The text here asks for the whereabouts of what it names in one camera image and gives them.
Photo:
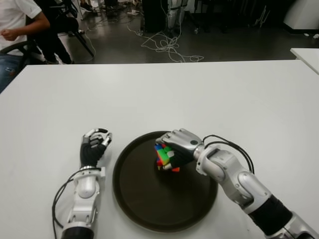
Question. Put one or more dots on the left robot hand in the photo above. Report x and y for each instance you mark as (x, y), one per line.
(89, 152)

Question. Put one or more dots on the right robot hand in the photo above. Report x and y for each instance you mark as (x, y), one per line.
(185, 147)

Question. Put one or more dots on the multicoloured Rubik's cube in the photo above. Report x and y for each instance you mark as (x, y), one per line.
(163, 154)

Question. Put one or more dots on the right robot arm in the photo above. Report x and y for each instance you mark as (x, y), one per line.
(236, 181)

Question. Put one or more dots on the dark brown round plate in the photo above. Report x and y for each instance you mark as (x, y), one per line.
(159, 199)

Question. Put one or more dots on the black tripod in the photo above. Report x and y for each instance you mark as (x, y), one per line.
(84, 43)

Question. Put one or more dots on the black office chair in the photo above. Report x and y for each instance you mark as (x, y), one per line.
(32, 53)

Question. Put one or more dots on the standing person black trousers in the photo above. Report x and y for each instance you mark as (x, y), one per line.
(52, 42)

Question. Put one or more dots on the silver humanoid robot legs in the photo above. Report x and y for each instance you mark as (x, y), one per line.
(173, 17)

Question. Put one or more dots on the black cabinet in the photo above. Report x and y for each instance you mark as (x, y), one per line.
(154, 17)

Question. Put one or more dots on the black sneaker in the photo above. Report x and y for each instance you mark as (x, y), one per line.
(87, 7)

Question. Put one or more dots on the white side table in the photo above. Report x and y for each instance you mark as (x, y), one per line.
(309, 57)

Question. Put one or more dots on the seated person white shirt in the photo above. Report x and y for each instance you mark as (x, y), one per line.
(15, 15)

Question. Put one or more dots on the white cabinet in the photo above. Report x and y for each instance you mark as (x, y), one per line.
(304, 15)

